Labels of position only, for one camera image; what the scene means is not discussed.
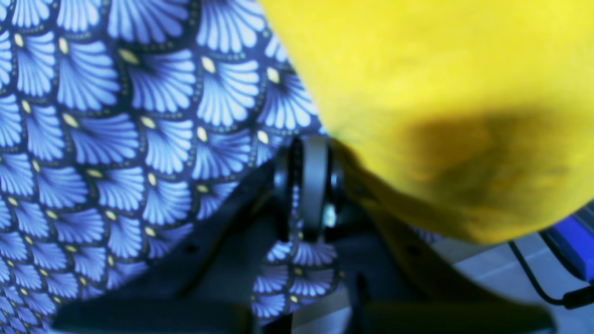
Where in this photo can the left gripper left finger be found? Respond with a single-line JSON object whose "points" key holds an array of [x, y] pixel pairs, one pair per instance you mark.
{"points": [[204, 286]]}

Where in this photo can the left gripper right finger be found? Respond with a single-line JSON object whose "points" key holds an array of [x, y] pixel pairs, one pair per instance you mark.
{"points": [[397, 283]]}

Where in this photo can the yellow T-shirt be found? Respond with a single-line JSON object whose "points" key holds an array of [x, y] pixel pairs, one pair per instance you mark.
{"points": [[470, 118]]}

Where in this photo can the blue fan-patterned table cloth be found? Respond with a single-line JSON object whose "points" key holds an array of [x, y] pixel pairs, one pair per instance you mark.
{"points": [[125, 124]]}

